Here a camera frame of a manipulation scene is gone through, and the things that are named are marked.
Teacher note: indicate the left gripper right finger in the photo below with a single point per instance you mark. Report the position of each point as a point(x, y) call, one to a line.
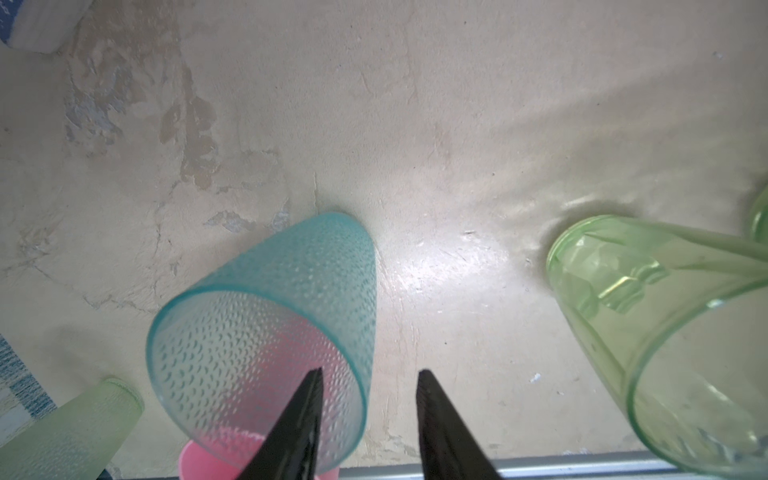
point(447, 448)

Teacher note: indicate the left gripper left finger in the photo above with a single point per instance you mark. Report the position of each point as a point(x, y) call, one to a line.
point(290, 450)

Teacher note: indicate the teal cup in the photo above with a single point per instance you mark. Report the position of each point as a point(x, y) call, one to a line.
point(226, 355)

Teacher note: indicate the pink cup front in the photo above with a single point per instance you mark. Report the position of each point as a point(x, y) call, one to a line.
point(196, 462)

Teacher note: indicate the frosted green cup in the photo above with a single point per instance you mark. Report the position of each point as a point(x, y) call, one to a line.
point(78, 439)

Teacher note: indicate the green cup left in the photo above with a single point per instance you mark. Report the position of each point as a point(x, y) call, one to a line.
point(673, 320)

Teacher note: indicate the green cup right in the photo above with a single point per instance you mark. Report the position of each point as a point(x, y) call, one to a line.
point(758, 218)

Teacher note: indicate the blue treehouse book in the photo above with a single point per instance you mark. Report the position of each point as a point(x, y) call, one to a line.
point(40, 26)

